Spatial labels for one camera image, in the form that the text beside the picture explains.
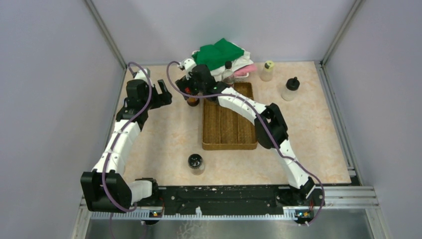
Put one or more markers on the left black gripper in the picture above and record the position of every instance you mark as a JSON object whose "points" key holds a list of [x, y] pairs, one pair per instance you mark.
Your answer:
{"points": [[161, 99]]}

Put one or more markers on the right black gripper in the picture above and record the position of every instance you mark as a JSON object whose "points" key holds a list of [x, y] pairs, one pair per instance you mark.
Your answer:
{"points": [[184, 82]]}

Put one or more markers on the red lid chili sauce jar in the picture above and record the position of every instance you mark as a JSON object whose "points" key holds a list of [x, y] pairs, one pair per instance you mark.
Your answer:
{"points": [[192, 102]]}

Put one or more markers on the dark bottle red white label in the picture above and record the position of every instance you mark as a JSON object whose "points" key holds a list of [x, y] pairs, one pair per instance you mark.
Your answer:
{"points": [[228, 75]]}

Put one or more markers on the black cap squeeze bottle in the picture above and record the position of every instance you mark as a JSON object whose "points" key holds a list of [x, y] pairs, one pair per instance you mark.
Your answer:
{"points": [[290, 89]]}

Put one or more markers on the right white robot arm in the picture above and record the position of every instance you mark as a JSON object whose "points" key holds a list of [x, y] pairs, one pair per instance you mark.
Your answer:
{"points": [[270, 127]]}

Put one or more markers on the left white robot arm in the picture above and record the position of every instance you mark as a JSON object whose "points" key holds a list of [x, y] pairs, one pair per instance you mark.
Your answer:
{"points": [[104, 188]]}

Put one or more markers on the green folded cloth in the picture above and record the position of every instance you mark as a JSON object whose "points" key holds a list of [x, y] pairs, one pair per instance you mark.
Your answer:
{"points": [[216, 55]]}

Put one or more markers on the pink cloth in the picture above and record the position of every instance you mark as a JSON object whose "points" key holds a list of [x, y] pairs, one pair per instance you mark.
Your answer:
{"points": [[244, 71]]}

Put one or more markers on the white cloth pile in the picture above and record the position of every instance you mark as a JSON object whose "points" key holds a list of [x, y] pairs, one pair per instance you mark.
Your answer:
{"points": [[236, 64]]}

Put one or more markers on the woven bamboo divided tray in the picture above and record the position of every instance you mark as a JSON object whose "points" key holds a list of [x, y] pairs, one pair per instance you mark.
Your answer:
{"points": [[224, 129]]}

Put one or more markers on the yellow cap clear bottle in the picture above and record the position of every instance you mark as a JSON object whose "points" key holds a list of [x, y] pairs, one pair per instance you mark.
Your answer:
{"points": [[266, 74]]}

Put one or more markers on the black lid pepper shaker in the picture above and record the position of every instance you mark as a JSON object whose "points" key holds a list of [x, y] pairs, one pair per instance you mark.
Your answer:
{"points": [[196, 164]]}

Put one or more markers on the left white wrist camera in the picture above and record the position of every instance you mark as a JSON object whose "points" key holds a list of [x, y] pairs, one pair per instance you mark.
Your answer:
{"points": [[144, 75]]}

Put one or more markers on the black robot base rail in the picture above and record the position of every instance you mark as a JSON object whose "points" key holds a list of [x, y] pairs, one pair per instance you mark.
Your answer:
{"points": [[230, 200]]}

